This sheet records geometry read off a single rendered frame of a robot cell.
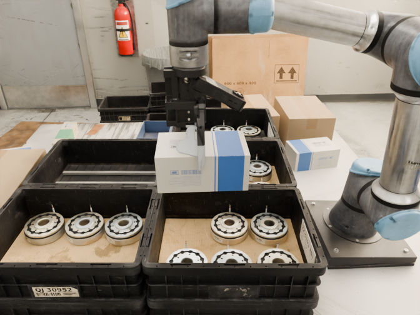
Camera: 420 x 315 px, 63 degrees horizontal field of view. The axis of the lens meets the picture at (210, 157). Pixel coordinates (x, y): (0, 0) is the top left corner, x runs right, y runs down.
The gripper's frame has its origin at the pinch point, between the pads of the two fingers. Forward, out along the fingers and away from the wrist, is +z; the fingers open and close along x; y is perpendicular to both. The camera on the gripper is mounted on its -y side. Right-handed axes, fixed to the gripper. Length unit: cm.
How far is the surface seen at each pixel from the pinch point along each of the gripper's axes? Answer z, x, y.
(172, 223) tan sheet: 27.9, -9.0, 8.7
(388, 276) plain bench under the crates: 41, 2, -53
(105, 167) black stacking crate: 28, -41, 35
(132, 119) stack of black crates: 72, -187, 50
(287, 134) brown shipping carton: 33, -74, -42
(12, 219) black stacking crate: 22, -7, 51
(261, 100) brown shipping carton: 25, -98, -34
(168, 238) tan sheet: 27.9, -2.9, 9.6
